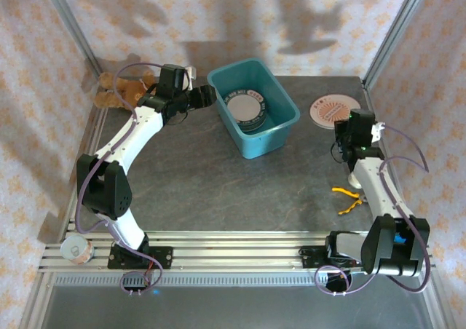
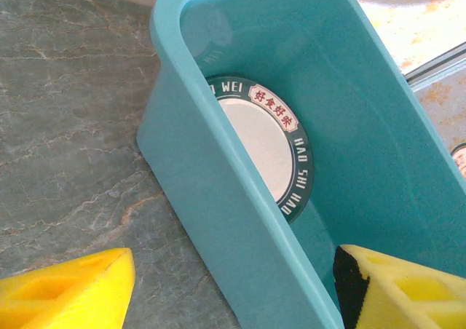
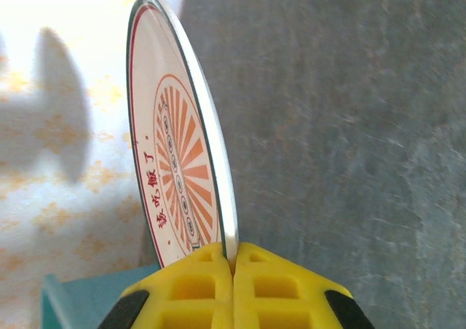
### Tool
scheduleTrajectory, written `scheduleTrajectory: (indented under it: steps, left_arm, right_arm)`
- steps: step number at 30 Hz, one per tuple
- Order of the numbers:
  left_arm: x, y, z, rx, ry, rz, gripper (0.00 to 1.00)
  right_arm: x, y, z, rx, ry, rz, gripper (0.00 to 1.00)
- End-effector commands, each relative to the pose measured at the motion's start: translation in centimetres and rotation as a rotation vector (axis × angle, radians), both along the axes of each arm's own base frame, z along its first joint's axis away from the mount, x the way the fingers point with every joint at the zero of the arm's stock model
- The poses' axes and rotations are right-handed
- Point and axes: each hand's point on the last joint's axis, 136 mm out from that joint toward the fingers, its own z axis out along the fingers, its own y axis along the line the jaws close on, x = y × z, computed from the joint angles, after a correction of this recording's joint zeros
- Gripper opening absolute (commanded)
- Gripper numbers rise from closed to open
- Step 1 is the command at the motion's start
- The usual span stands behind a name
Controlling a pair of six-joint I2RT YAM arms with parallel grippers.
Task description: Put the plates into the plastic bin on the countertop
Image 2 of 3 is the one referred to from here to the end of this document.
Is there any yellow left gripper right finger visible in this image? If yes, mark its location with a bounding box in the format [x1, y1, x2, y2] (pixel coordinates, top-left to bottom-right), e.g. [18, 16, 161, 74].
[333, 244, 466, 329]

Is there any dark green lettered rim plate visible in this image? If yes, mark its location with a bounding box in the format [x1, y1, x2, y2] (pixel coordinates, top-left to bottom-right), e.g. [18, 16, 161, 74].
[203, 76, 315, 224]

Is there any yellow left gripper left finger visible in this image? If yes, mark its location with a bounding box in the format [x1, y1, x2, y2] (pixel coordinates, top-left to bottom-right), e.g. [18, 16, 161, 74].
[0, 247, 136, 329]

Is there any teal plastic bin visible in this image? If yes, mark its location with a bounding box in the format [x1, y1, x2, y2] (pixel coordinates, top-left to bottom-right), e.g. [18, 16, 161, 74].
[136, 0, 466, 329]

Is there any aluminium frame post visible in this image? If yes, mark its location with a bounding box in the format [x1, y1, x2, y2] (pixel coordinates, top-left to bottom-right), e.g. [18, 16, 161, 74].
[403, 41, 466, 92]

